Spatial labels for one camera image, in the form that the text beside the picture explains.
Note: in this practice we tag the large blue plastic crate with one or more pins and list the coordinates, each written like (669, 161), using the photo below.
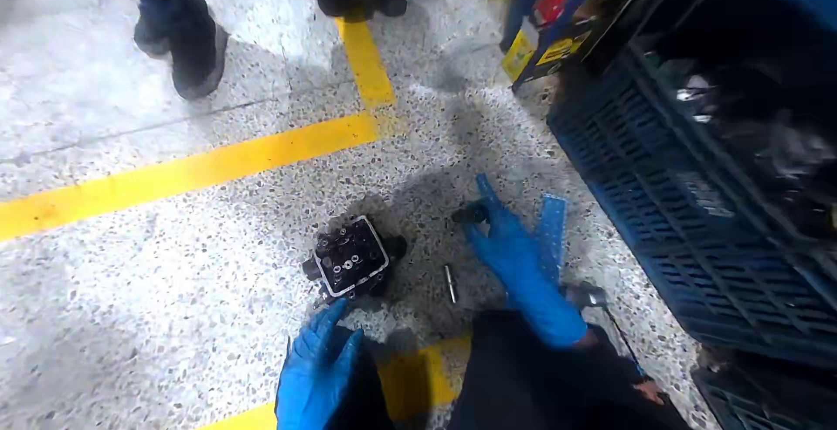
(654, 201)

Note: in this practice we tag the dark blue plastic crate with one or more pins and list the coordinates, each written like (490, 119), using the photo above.
(752, 397)

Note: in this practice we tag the person's left hand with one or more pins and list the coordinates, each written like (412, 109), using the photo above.
(307, 371)

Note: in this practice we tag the person's left thumb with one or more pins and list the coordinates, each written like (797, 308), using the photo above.
(351, 349)

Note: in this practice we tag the person's left fingers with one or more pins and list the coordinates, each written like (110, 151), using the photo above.
(305, 336)

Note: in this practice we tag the pile of dark metal parts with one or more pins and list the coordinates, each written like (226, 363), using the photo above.
(771, 129)

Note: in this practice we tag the black metal housing, silver rim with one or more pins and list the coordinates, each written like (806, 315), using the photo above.
(356, 260)

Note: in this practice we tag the person's left index finger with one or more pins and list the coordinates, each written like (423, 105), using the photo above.
(332, 320)

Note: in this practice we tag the blue perforated flat strip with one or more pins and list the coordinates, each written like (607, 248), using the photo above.
(552, 230)

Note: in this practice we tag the person's right hand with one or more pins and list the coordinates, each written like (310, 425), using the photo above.
(523, 266)

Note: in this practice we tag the person's right forearm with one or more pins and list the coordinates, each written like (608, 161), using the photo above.
(605, 371)

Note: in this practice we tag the person's right index finger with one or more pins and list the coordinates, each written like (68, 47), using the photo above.
(490, 194)

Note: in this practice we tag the person's right thumb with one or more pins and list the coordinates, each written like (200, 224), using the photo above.
(477, 239)

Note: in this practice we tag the small dark cylindrical part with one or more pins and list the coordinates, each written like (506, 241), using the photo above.
(469, 214)

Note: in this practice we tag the silver metal pin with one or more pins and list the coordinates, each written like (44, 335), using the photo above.
(450, 284)

